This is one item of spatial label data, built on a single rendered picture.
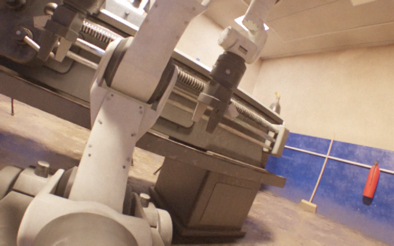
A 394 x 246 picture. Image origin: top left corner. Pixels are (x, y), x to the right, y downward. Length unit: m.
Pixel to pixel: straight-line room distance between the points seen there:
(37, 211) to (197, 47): 4.63
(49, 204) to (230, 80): 0.47
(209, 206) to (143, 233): 0.78
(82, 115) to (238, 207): 0.97
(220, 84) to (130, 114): 0.24
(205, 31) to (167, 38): 4.50
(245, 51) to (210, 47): 4.39
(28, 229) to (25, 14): 0.60
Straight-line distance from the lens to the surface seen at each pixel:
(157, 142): 0.69
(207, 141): 0.99
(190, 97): 0.82
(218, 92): 0.52
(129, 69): 0.46
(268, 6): 0.64
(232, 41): 0.55
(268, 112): 1.23
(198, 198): 1.02
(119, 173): 0.42
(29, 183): 0.67
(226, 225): 1.24
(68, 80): 0.84
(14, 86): 0.70
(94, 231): 0.25
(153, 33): 0.49
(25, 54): 0.71
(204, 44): 4.87
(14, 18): 0.75
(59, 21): 0.50
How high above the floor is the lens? 0.50
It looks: 6 degrees up
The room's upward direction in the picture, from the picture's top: 21 degrees clockwise
